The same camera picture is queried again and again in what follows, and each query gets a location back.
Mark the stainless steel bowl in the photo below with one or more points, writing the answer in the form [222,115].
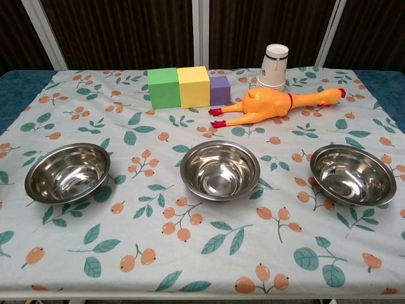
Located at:
[352,175]
[220,172]
[68,174]

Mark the white paper cup stack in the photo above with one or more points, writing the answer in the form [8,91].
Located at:
[273,69]

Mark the small purple foam cube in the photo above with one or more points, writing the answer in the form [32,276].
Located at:
[220,92]

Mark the yellow foam cube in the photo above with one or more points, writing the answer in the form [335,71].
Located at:
[194,88]

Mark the green foam cube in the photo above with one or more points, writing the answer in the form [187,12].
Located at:
[164,90]

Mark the orange rubber chicken toy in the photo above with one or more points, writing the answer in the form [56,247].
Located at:
[265,104]

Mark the fruit and leaf print tablecloth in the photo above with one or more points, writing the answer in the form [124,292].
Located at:
[221,253]

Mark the dark brown corrugated panel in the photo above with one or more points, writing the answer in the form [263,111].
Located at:
[126,31]
[373,31]
[253,25]
[16,31]

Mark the white frame post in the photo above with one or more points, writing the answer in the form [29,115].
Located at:
[44,35]
[201,31]
[330,31]

